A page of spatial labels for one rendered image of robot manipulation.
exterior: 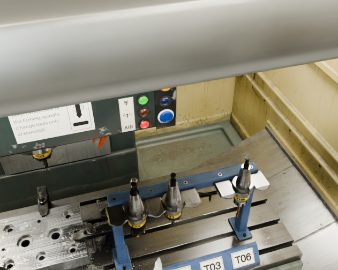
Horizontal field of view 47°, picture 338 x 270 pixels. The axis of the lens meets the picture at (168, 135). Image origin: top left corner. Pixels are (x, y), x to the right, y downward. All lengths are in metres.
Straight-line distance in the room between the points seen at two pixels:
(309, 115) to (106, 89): 1.52
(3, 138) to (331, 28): 0.71
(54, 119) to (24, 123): 0.06
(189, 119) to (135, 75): 2.12
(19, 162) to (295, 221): 1.16
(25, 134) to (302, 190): 1.24
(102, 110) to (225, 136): 1.58
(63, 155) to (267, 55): 1.57
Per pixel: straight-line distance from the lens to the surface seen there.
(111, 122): 0.81
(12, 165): 1.74
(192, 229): 1.46
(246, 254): 1.37
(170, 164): 2.13
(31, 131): 0.81
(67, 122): 0.80
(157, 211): 1.11
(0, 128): 0.80
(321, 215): 1.68
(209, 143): 2.26
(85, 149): 1.71
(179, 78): 0.16
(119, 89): 0.16
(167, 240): 1.43
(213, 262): 1.34
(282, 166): 1.83
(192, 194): 1.15
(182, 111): 2.22
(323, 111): 1.57
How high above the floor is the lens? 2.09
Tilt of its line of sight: 41 degrees down
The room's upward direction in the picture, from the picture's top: straight up
